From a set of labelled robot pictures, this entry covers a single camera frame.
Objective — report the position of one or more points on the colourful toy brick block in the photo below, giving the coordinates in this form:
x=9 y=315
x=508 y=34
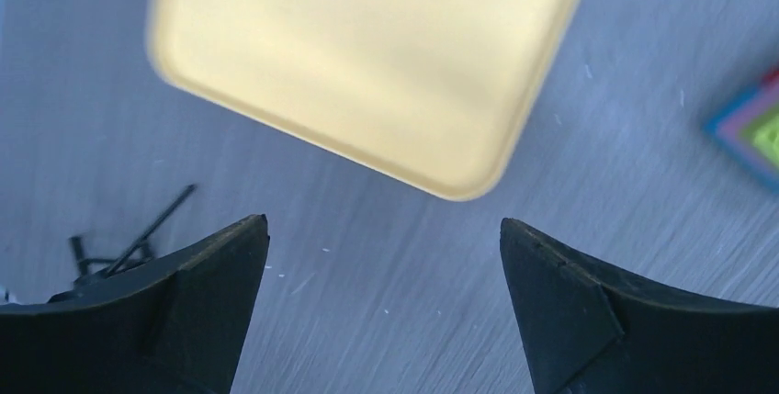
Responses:
x=747 y=128

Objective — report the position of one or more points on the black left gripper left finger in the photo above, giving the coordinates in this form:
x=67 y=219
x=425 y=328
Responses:
x=174 y=325

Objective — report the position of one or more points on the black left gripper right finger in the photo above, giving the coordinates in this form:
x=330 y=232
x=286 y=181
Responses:
x=591 y=327

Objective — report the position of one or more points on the yellow plastic tray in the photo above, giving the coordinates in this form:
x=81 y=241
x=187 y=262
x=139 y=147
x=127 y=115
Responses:
x=433 y=93

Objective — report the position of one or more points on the black microphone tripod stand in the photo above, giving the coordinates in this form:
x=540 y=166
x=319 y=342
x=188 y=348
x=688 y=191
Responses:
x=91 y=269

